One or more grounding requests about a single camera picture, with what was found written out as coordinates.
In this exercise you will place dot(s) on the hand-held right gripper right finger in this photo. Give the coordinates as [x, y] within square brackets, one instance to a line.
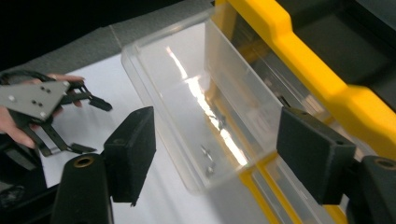
[314, 155]

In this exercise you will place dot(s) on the small metal screw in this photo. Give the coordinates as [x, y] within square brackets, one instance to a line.
[221, 120]
[210, 170]
[204, 150]

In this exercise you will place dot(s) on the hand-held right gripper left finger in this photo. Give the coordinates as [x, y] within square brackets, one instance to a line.
[132, 149]

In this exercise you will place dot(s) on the dark curtain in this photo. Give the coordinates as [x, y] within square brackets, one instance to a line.
[62, 25]

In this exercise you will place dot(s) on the yellow black organizer case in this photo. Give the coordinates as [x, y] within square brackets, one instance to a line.
[311, 62]

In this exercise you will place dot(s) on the large clear plastic drawer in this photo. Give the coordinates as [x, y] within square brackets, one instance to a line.
[174, 102]

